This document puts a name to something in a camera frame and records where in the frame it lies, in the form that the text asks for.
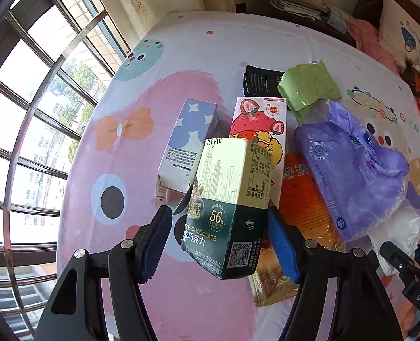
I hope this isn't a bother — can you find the dark wooden nightstand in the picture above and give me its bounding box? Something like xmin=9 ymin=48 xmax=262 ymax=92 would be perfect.
xmin=235 ymin=0 xmax=356 ymax=47

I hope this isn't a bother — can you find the purple plastic bag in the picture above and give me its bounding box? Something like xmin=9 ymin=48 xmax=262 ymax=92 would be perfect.
xmin=294 ymin=100 xmax=411 ymax=244

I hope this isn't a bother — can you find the window with metal grille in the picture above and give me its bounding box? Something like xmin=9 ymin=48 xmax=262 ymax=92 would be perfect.
xmin=0 ymin=0 xmax=132 ymax=341

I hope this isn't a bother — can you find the dark plush toy with leaf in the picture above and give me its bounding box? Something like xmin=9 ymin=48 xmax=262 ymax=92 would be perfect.
xmin=400 ymin=59 xmax=420 ymax=93

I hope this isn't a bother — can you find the flat black packet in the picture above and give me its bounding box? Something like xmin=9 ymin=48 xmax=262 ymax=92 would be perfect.
xmin=243 ymin=65 xmax=287 ymax=97

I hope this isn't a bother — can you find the crumpled silver white wrapper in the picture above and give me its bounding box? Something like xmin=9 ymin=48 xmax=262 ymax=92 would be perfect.
xmin=368 ymin=204 xmax=420 ymax=278

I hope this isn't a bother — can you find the cartoon monster printed tablecloth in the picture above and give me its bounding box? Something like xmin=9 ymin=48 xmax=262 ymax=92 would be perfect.
xmin=55 ymin=11 xmax=420 ymax=341

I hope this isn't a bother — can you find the cream and green chocolate box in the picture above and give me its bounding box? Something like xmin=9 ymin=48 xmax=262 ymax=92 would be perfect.
xmin=179 ymin=137 xmax=287 ymax=280

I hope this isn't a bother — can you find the teal tissue packet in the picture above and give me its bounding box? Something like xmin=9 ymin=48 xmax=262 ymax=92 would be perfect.
xmin=325 ymin=3 xmax=354 ymax=34

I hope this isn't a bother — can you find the stack of papers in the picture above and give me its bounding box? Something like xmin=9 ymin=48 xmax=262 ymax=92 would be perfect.
xmin=269 ymin=0 xmax=333 ymax=22

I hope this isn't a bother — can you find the pale green packet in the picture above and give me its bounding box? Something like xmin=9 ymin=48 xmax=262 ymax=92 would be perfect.
xmin=277 ymin=60 xmax=342 ymax=126

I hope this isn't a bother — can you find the pink bed blanket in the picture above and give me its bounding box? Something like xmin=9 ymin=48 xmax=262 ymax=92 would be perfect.
xmin=345 ymin=18 xmax=420 ymax=121

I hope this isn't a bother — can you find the blue and white carton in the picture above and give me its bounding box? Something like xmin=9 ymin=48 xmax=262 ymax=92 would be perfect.
xmin=155 ymin=99 xmax=219 ymax=214

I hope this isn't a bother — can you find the pink cartoon print pillow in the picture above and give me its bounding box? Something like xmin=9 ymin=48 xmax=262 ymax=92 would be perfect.
xmin=377 ymin=0 xmax=420 ymax=61

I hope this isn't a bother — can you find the strawberry print carton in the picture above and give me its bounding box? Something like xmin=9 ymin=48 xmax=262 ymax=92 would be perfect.
xmin=229 ymin=97 xmax=289 ymax=207

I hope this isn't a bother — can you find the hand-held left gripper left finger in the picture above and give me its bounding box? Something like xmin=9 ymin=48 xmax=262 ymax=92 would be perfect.
xmin=35 ymin=204 xmax=174 ymax=341

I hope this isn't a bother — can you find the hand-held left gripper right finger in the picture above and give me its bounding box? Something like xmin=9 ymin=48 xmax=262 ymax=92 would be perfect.
xmin=268 ymin=206 xmax=404 ymax=341

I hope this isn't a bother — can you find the red and gold packet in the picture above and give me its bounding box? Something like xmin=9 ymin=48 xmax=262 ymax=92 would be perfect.
xmin=249 ymin=153 xmax=347 ymax=308

